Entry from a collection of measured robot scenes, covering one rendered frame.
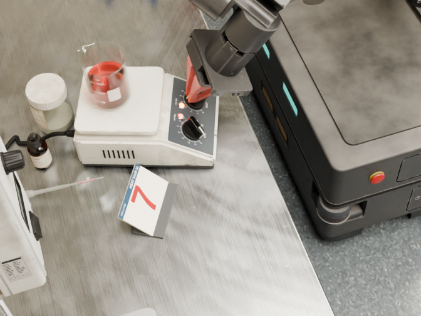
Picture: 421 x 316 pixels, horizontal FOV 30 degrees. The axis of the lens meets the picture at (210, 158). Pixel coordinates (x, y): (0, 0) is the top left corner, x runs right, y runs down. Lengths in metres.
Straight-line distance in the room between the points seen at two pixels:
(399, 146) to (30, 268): 1.18
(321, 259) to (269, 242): 0.84
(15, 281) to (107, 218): 0.52
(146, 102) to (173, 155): 0.08
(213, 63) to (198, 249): 0.26
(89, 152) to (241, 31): 0.29
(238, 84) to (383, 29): 0.85
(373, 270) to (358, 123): 0.41
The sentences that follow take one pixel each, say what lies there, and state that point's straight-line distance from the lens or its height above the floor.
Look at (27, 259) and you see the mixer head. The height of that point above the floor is 1.20.
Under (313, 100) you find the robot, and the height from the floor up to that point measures 0.36.
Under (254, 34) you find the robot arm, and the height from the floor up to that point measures 0.97.
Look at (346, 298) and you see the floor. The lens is 1.89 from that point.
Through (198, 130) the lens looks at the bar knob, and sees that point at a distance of 1.12.
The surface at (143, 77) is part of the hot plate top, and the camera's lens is 1.15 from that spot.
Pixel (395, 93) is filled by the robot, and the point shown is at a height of 0.36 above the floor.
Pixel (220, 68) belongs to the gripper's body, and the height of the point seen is 0.91.
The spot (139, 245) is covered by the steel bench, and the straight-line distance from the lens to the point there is 1.10.
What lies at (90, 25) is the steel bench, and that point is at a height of 0.75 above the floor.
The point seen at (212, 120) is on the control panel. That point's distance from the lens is 1.16.
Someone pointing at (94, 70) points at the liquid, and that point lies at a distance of 1.12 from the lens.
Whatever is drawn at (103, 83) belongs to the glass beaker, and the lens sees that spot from 1.07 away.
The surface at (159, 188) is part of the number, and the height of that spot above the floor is 0.76.
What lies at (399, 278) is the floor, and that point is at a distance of 1.93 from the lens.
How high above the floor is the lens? 1.71
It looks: 56 degrees down
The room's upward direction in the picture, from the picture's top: 4 degrees counter-clockwise
